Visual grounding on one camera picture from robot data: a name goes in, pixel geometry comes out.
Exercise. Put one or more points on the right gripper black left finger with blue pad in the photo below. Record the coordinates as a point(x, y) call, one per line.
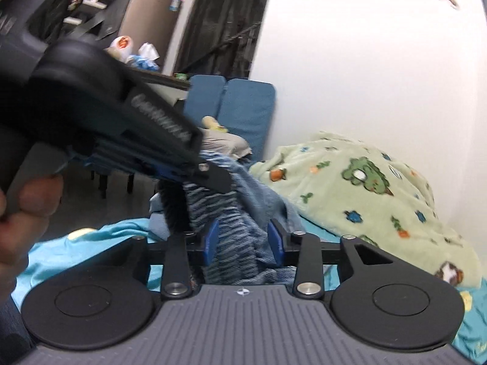
point(112, 296)

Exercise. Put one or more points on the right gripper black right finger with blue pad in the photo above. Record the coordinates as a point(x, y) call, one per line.
point(376, 297)

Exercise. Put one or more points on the blue denim pants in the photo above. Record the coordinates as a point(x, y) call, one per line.
point(243, 255)

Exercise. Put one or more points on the person's left hand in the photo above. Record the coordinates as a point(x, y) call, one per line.
point(38, 200)

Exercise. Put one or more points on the teal smiley bed sheet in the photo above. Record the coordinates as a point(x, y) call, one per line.
point(46, 259)

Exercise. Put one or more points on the white orange round gadget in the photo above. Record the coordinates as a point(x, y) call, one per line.
point(121, 48)

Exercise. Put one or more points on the tissue pack on desk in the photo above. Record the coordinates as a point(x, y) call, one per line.
point(145, 59)

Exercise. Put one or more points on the grey desk with black edge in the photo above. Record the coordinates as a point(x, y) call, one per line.
point(173, 90)

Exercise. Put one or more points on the green cartoon fleece blanket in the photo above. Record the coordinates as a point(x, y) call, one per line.
point(348, 187)

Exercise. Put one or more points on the brown refrigerator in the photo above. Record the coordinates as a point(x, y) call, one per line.
point(144, 21)

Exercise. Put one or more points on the yellow plush toy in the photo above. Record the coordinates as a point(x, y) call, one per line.
point(211, 123)

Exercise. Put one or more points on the grey pillow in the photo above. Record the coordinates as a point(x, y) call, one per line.
point(224, 143)

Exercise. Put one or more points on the dark window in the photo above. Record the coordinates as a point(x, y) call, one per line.
point(220, 38)

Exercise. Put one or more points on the blue folded cushion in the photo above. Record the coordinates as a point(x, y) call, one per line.
point(243, 106)

